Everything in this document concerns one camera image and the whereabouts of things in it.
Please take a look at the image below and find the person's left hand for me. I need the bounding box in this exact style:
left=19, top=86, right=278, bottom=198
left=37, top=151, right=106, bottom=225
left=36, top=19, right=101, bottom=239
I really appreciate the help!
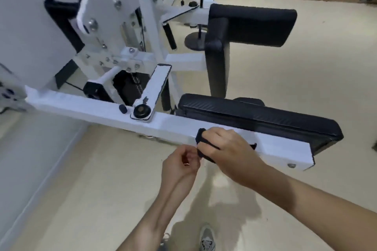
left=161, top=144, right=201, bottom=187

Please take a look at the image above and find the person's right hand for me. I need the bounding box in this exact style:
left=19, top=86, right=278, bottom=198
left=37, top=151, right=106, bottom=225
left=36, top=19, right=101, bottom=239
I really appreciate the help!
left=201, top=127, right=267, bottom=189

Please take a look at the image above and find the dark cleaning cloth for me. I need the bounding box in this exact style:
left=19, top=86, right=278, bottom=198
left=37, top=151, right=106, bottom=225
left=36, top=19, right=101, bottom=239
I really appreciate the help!
left=195, top=128, right=257, bottom=164

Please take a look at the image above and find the person's right forearm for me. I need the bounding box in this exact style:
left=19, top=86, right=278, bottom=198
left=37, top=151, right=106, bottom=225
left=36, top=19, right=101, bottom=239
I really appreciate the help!
left=247, top=163, right=377, bottom=251

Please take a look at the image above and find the person's left forearm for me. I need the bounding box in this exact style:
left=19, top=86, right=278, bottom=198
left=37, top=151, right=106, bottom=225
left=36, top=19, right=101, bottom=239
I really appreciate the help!
left=116, top=171, right=197, bottom=251

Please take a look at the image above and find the black long seat pad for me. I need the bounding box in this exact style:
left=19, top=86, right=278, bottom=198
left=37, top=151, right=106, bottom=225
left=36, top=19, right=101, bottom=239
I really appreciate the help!
left=176, top=93, right=344, bottom=156

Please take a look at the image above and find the black round pivot knob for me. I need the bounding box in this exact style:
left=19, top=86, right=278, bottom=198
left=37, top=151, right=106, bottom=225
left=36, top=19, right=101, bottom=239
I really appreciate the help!
left=133, top=104, right=152, bottom=119

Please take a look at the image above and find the black vertical support pad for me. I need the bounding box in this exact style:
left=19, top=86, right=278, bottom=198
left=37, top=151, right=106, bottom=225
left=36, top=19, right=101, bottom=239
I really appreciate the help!
left=204, top=39, right=230, bottom=99

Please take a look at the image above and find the grey sneaker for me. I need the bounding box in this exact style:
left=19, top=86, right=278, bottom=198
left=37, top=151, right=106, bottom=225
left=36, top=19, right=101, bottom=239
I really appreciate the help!
left=199, top=224, right=216, bottom=251

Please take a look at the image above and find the black weight stack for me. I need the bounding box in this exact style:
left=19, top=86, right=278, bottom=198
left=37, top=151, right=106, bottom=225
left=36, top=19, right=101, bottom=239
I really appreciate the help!
left=113, top=70, right=151, bottom=107

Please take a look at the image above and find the black back rest pad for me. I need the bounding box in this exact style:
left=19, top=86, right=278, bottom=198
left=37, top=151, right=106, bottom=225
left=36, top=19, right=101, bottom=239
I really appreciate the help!
left=208, top=3, right=297, bottom=48

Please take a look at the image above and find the black round base plate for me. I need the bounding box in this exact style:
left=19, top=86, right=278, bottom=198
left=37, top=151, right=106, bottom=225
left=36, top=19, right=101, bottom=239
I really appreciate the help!
left=184, top=31, right=210, bottom=52

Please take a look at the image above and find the black foam roller handle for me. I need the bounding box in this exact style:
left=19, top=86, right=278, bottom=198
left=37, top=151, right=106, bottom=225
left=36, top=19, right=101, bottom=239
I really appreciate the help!
left=163, top=22, right=177, bottom=51

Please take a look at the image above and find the white gym machine frame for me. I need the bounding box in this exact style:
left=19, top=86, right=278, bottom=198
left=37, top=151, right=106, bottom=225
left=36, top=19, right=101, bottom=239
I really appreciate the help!
left=0, top=0, right=316, bottom=171

